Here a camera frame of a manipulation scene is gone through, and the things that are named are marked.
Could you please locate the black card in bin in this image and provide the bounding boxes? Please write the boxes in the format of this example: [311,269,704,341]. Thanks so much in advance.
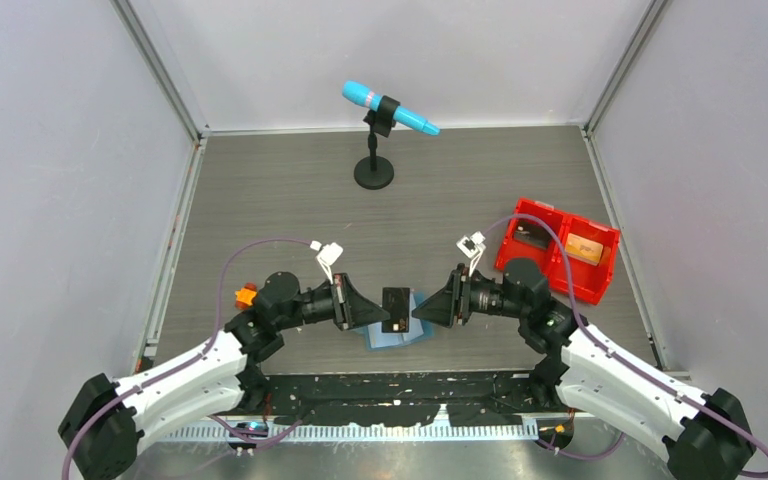
[513,219,553,251]

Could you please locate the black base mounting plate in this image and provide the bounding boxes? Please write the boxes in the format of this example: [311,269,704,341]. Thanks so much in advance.
[202,370,597,429]

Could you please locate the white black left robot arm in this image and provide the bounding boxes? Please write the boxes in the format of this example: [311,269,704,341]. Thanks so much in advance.
[57,272,389,479]

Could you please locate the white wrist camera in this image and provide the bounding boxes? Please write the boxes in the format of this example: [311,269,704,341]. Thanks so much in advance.
[309,240,344,284]
[456,231,486,275]

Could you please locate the blue toy microphone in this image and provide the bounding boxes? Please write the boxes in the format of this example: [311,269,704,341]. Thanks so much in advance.
[342,81,441,136]

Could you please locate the red two-compartment bin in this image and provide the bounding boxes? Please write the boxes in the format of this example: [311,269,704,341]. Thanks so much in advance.
[494,198,621,305]

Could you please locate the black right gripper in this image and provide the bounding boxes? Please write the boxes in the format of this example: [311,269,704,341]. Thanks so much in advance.
[413,263,528,328]

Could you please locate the orange card in bin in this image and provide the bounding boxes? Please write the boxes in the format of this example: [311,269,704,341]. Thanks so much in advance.
[564,233,605,266]

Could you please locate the black credit card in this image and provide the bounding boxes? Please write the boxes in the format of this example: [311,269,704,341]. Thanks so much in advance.
[381,287,412,334]

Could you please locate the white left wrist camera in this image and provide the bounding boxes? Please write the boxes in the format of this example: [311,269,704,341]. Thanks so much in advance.
[309,240,344,284]

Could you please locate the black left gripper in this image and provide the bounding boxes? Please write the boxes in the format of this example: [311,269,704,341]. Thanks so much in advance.
[275,272,389,331]

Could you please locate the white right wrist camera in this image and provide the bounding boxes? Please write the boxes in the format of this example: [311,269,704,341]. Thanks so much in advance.
[456,231,486,275]

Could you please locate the black microphone stand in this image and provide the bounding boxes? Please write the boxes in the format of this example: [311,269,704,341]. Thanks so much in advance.
[353,110,396,190]

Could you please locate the blue card holder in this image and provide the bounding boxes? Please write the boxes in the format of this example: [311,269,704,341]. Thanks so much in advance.
[354,287,434,351]

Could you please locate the orange plastic object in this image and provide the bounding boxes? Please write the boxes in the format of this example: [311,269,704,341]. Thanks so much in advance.
[234,283,258,310]

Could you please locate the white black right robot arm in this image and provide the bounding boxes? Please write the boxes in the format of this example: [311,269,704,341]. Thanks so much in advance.
[413,258,757,479]

